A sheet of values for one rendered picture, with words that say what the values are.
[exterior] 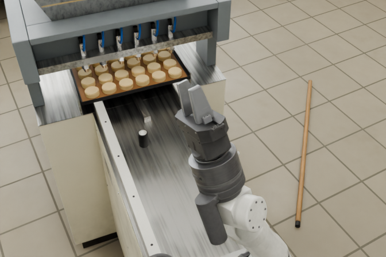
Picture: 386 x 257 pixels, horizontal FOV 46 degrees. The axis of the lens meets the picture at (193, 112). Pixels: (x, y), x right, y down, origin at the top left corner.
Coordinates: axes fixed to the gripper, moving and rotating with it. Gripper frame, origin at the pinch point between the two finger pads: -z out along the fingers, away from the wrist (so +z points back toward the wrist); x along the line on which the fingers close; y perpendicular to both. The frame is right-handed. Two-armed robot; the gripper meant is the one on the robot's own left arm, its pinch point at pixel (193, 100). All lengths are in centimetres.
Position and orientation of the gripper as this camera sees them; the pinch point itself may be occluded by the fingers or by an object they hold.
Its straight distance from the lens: 75.9
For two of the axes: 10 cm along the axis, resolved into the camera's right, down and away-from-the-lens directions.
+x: 4.3, 2.6, -8.6
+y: -8.5, 4.3, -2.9
